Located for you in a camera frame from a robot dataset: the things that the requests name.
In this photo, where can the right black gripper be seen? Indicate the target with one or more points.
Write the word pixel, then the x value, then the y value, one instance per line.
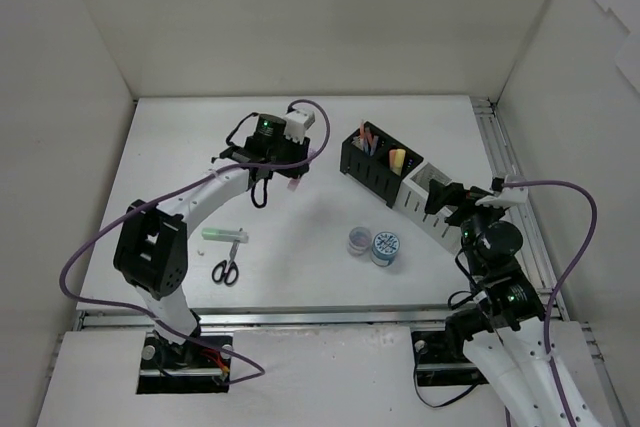
pixel 460 204

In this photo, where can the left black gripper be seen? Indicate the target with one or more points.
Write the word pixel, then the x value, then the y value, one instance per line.
pixel 293 153

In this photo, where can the purple pink highlighter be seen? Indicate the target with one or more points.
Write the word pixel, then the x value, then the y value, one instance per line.
pixel 294 181

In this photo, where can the yellow highlighter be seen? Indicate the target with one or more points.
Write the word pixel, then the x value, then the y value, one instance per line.
pixel 397 168

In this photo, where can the thin yellow pen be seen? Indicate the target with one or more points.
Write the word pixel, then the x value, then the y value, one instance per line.
pixel 362 136

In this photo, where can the purple blue pen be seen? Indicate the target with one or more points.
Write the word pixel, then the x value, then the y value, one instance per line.
pixel 365 147

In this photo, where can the green highlighter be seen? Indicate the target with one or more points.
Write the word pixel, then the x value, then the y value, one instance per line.
pixel 223 235

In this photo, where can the orange cap highlighter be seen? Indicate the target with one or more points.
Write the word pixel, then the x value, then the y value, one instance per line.
pixel 396 155

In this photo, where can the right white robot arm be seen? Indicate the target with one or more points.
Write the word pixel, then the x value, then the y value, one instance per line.
pixel 506 335

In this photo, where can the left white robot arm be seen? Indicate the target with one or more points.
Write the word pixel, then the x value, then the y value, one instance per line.
pixel 152 249

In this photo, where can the white two-compartment organizer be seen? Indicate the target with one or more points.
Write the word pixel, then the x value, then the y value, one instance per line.
pixel 411 202

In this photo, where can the blue patterned tape roll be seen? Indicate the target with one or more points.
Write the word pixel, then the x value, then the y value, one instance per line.
pixel 385 247

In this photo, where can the black two-compartment organizer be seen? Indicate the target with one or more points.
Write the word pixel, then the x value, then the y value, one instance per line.
pixel 373 172

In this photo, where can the pink blue tape roll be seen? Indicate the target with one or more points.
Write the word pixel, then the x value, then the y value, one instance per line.
pixel 359 241

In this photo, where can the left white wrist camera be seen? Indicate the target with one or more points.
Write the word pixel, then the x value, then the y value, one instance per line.
pixel 297 121

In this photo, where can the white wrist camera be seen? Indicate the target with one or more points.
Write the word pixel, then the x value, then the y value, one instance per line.
pixel 297 121
pixel 503 194

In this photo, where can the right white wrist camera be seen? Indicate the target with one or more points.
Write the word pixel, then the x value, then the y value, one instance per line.
pixel 503 194

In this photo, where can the black handled scissors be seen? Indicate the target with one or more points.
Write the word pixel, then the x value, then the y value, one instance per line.
pixel 226 271

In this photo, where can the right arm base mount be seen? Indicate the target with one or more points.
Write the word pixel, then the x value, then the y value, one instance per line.
pixel 438 364

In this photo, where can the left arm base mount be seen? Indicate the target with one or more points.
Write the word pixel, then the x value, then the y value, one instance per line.
pixel 184 369

